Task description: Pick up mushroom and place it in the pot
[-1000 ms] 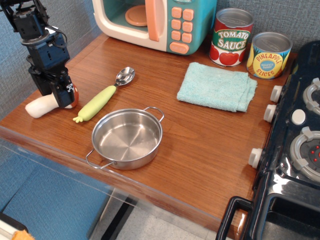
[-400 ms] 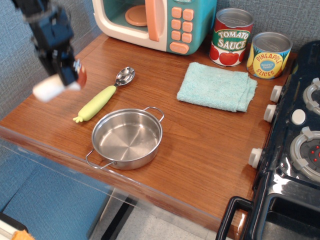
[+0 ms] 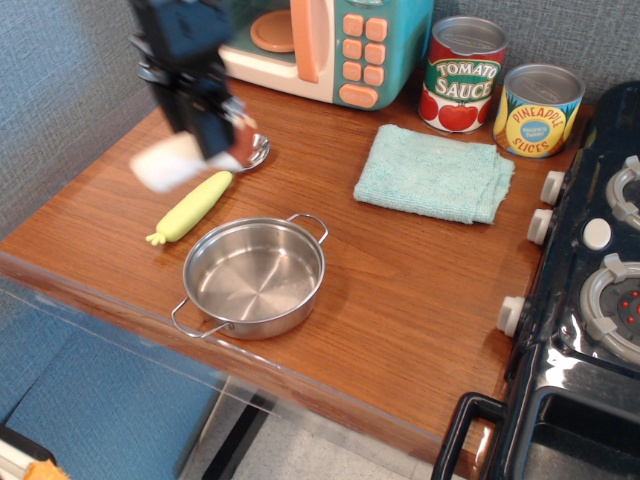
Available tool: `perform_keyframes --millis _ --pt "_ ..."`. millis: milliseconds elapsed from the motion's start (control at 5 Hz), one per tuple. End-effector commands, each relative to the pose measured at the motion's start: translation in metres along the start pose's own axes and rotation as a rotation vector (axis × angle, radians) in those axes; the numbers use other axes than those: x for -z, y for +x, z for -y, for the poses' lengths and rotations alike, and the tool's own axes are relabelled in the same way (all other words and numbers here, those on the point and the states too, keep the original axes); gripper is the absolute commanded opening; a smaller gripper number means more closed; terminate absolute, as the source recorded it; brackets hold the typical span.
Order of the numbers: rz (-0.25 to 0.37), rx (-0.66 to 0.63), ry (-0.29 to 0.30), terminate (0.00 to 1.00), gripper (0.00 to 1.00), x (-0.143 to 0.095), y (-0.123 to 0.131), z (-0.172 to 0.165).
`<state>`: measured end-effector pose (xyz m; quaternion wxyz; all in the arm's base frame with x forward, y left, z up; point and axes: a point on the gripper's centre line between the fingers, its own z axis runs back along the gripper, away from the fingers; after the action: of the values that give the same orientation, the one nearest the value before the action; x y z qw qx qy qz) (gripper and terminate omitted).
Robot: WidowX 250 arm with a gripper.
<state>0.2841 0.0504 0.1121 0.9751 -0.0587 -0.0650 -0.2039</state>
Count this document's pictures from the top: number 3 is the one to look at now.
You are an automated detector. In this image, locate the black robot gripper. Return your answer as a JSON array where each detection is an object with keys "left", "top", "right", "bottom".
[{"left": 130, "top": 1, "right": 245, "bottom": 159}]

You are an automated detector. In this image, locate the plush brown white mushroom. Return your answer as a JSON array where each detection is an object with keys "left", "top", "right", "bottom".
[{"left": 129, "top": 118, "right": 270, "bottom": 193}]

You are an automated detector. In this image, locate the stainless steel pot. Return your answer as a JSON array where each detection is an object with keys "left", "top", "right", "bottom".
[{"left": 171, "top": 213, "right": 329, "bottom": 340}]

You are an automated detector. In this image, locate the orange microwave turntable plate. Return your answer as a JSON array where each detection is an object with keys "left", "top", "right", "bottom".
[{"left": 250, "top": 9, "right": 294, "bottom": 53}]

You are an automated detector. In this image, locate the teal toy microwave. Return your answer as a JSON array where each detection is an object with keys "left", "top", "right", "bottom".
[{"left": 220, "top": 1, "right": 434, "bottom": 111}]

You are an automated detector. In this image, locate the light blue folded cloth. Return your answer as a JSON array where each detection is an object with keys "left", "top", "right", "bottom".
[{"left": 353, "top": 124, "right": 515, "bottom": 225}]

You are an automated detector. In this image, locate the tomato sauce can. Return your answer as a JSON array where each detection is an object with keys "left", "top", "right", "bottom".
[{"left": 419, "top": 16, "right": 508, "bottom": 133}]

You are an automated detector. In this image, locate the pineapple slices can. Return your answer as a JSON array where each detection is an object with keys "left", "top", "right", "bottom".
[{"left": 493, "top": 64, "right": 585, "bottom": 159}]

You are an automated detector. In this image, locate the white middle stove knob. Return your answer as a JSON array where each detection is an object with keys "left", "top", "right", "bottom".
[{"left": 527, "top": 209, "right": 553, "bottom": 246}]

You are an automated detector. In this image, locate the white stove knob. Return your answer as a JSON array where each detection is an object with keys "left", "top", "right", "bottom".
[
  {"left": 527, "top": 209, "right": 553, "bottom": 246},
  {"left": 540, "top": 170, "right": 565, "bottom": 206},
  {"left": 497, "top": 296, "right": 525, "bottom": 338}
]

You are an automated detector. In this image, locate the white upper stove knob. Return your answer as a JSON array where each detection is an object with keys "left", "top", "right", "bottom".
[{"left": 540, "top": 170, "right": 565, "bottom": 206}]

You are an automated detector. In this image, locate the white lower stove knob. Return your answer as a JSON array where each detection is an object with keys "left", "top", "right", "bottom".
[{"left": 497, "top": 296, "right": 525, "bottom": 338}]

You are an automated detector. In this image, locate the orange object at corner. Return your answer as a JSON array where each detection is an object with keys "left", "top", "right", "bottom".
[{"left": 23, "top": 460, "right": 70, "bottom": 480}]

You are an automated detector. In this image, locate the black toy stove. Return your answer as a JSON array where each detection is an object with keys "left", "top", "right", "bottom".
[{"left": 432, "top": 81, "right": 639, "bottom": 479}]

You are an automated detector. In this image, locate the spoon with green handle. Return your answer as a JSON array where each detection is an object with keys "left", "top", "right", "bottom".
[{"left": 145, "top": 133, "right": 272, "bottom": 246}]

